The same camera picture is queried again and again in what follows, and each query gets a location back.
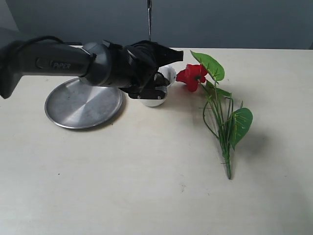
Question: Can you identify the white plastic flower pot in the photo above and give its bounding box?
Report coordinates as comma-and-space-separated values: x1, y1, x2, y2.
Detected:
140, 65, 177, 108

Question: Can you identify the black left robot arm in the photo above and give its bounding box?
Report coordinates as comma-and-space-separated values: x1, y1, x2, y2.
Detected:
0, 28, 183, 99

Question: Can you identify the red artificial anthurium flower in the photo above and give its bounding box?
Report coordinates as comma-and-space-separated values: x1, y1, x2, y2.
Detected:
176, 51, 253, 179

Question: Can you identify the round steel plate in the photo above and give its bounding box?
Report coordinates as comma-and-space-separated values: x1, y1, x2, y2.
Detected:
45, 78, 125, 129

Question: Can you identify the steel spork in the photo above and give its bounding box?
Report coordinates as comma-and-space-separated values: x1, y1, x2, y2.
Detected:
147, 0, 153, 41

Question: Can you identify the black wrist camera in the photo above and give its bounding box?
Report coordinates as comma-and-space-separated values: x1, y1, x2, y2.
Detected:
121, 82, 169, 100

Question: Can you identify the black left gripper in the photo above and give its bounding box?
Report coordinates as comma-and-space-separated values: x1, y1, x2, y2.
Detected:
107, 40, 183, 92

